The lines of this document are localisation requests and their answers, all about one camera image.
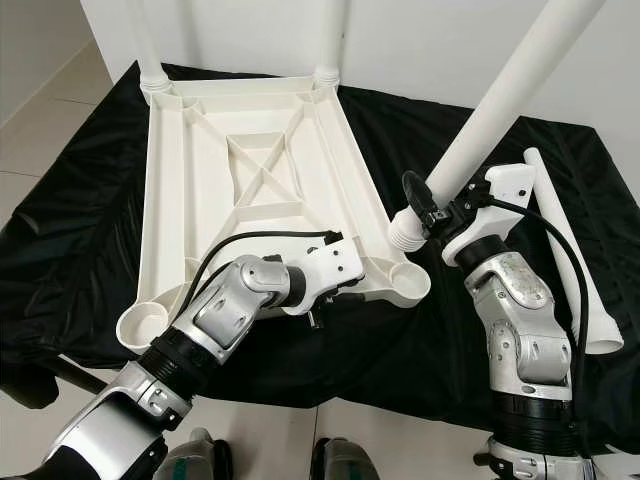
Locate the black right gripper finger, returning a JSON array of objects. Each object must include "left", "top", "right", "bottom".
[{"left": 402, "top": 170, "right": 443, "bottom": 217}]

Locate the white plastic children table top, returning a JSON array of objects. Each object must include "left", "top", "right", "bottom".
[{"left": 117, "top": 75, "right": 432, "bottom": 357}]

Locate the black table cloth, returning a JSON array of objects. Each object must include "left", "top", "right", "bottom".
[{"left": 0, "top": 60, "right": 640, "bottom": 453}]

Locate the grey right robot foot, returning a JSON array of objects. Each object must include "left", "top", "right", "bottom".
[{"left": 310, "top": 438, "right": 381, "bottom": 480}]

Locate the grey robot foot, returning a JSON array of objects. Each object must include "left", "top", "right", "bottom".
[
  {"left": 160, "top": 428, "right": 231, "bottom": 480},
  {"left": 310, "top": 438, "right": 381, "bottom": 480}
]

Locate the grey left robot foot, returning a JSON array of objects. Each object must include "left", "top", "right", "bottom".
[{"left": 160, "top": 428, "right": 231, "bottom": 480}]

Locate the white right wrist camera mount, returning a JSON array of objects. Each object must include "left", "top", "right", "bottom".
[{"left": 442, "top": 163, "right": 537, "bottom": 267}]

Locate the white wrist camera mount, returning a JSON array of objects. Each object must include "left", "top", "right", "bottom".
[
  {"left": 295, "top": 238, "right": 365, "bottom": 317},
  {"left": 442, "top": 163, "right": 537, "bottom": 267}
]

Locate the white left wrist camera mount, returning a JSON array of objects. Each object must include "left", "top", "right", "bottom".
[{"left": 295, "top": 238, "right": 365, "bottom": 317}]

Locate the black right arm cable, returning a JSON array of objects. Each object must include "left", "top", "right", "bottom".
[{"left": 480, "top": 195, "right": 591, "bottom": 433}]

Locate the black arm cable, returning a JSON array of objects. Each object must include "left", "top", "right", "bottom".
[
  {"left": 185, "top": 230, "right": 344, "bottom": 323},
  {"left": 480, "top": 195, "right": 591, "bottom": 433}
]

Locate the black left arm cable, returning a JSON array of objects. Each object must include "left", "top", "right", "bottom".
[{"left": 185, "top": 230, "right": 344, "bottom": 323}]

